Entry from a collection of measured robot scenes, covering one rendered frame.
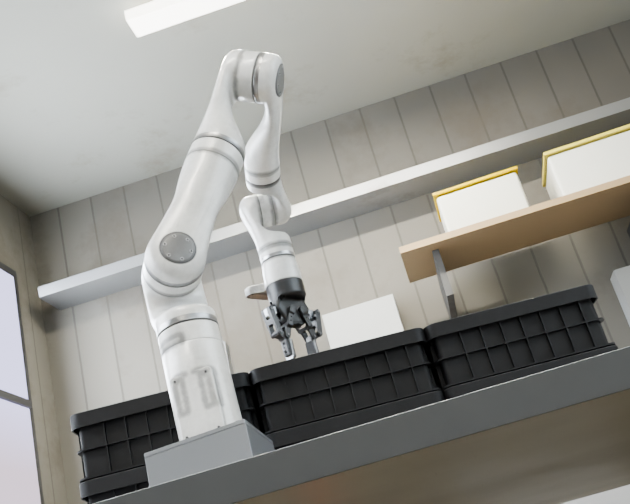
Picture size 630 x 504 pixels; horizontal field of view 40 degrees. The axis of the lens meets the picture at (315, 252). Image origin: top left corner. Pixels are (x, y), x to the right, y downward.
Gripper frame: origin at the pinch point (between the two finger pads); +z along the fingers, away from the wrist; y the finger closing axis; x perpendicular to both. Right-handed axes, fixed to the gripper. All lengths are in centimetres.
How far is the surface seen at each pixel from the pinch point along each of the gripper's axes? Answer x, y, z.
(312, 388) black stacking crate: -15.0, -15.0, 12.6
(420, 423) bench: -58, -46, 32
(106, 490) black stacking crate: 8.9, -40.7, 20.5
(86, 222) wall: 263, 129, -185
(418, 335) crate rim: -29.1, -2.1, 8.6
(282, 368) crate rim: -13.0, -18.6, 8.4
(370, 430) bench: -54, -49, 31
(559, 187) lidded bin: 37, 220, -97
